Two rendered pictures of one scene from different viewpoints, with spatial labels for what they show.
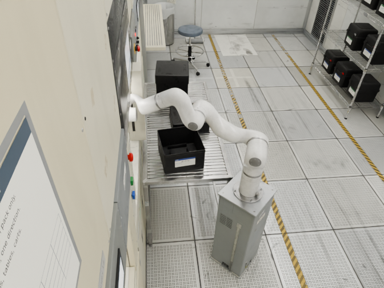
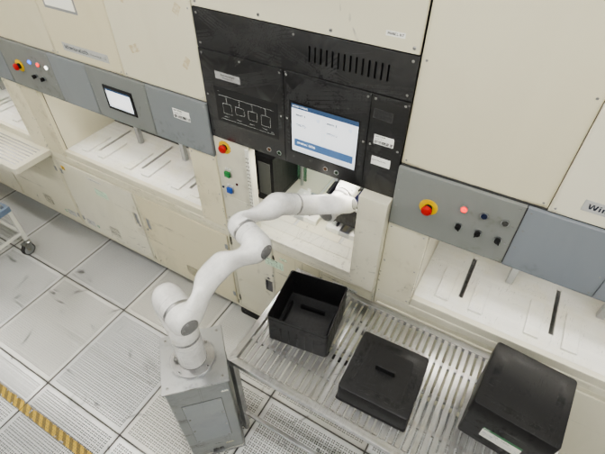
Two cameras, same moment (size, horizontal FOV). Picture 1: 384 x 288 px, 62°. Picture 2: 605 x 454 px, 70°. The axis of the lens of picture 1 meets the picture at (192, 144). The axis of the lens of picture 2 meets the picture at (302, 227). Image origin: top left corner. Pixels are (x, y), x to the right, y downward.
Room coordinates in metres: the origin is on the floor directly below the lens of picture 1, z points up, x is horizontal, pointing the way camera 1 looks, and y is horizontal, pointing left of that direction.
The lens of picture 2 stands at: (2.35, -0.83, 2.49)
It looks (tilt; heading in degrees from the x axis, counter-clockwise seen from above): 44 degrees down; 128
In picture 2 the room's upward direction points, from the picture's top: straight up
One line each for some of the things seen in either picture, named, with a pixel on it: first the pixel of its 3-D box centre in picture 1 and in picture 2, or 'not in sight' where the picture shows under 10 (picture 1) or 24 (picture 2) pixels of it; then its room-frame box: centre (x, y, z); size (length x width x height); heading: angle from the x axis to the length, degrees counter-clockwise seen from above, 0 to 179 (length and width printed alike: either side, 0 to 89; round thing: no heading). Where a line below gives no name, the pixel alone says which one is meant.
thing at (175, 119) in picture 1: (188, 116); (383, 376); (2.10, 0.03, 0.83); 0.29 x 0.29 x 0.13; 10
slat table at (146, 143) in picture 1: (180, 156); (381, 411); (2.11, 0.10, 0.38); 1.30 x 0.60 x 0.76; 8
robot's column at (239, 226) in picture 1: (240, 227); (206, 396); (1.39, -0.37, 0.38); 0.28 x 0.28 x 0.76; 53
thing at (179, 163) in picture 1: (180, 148); (308, 312); (1.68, 0.08, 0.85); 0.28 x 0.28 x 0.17; 16
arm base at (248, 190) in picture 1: (250, 181); (189, 347); (1.39, -0.37, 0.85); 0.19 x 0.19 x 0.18
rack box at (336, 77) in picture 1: (347, 74); not in sight; (3.95, -2.03, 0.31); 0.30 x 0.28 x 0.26; 8
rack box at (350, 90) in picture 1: (362, 87); not in sight; (3.60, -2.11, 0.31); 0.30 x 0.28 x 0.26; 5
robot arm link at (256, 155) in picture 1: (255, 159); (175, 313); (1.36, -0.36, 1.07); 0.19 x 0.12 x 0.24; 167
